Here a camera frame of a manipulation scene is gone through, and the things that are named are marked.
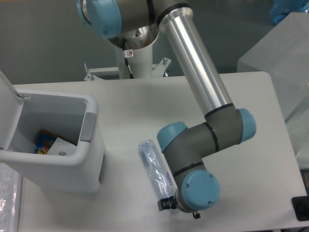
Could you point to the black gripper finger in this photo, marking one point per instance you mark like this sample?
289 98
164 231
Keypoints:
167 203

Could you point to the clear plastic water bottle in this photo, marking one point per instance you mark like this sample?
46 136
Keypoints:
157 171

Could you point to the white plastic wrapper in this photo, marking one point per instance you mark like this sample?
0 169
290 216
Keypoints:
62 148

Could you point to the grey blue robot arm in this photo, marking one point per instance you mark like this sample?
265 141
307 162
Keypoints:
132 25

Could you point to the white trash can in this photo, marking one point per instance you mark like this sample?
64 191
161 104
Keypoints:
73 117

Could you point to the black device at edge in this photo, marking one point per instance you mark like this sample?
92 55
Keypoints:
301 207

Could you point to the blue orange snack packet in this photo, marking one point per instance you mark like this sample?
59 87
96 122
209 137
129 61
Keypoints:
45 141

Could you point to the translucent plastic box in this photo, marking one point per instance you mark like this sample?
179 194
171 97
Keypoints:
284 54

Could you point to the blue water jug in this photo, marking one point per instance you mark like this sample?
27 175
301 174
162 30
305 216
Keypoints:
281 8

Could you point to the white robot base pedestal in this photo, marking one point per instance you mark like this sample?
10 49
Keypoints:
131 64

